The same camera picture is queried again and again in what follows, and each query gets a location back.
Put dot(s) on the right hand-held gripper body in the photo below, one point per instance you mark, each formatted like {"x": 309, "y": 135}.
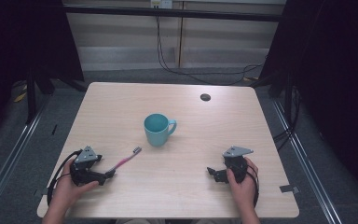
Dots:
{"x": 237, "y": 169}

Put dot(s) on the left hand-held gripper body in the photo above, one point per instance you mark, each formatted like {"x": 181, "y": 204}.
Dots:
{"x": 82, "y": 175}

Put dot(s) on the pink toothbrush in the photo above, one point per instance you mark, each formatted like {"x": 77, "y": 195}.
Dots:
{"x": 125, "y": 160}

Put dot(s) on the teal cup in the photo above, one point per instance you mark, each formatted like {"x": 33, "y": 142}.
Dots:
{"x": 157, "y": 137}

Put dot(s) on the person's left hand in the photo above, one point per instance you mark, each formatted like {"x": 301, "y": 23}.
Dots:
{"x": 65, "y": 189}

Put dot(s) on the person's right hand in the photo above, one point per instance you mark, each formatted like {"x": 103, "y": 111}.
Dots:
{"x": 245, "y": 193}

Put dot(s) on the grey tape strip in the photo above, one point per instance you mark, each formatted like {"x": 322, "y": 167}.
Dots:
{"x": 43, "y": 191}
{"x": 289, "y": 188}

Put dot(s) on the black metal stand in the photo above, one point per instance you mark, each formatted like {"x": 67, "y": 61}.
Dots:
{"x": 31, "y": 93}

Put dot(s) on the dark curtain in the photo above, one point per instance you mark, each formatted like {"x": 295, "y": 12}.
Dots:
{"x": 332, "y": 77}
{"x": 21, "y": 40}

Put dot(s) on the black horizontal bar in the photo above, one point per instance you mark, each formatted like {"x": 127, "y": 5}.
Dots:
{"x": 174, "y": 13}

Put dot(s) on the metal floor rail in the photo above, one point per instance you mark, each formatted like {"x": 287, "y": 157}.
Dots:
{"x": 9, "y": 155}
{"x": 307, "y": 174}

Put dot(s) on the white wall socket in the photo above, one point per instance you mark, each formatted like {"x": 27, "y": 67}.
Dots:
{"x": 161, "y": 3}

